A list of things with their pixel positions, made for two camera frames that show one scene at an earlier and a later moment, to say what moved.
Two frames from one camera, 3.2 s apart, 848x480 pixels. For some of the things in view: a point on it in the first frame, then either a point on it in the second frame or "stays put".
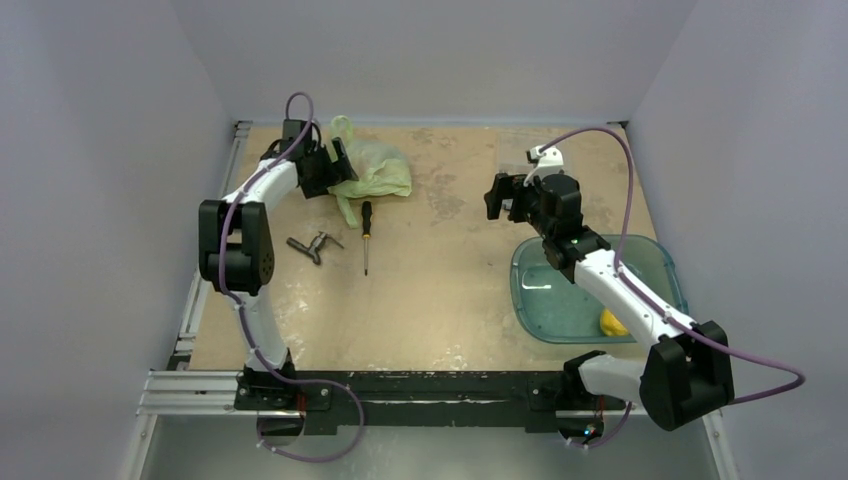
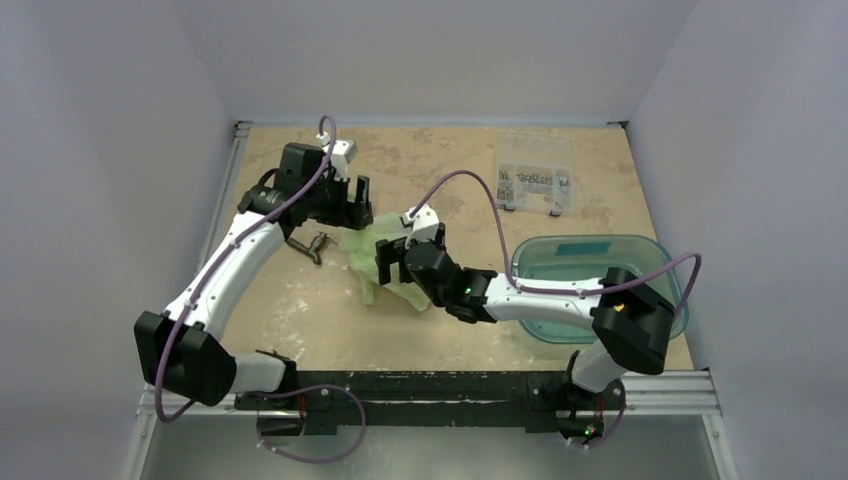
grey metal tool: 316,244 stays put
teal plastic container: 550,307 stays put
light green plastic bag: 381,169 -> 359,247
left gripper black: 341,168 -> 354,215
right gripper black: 512,199 -> 399,258
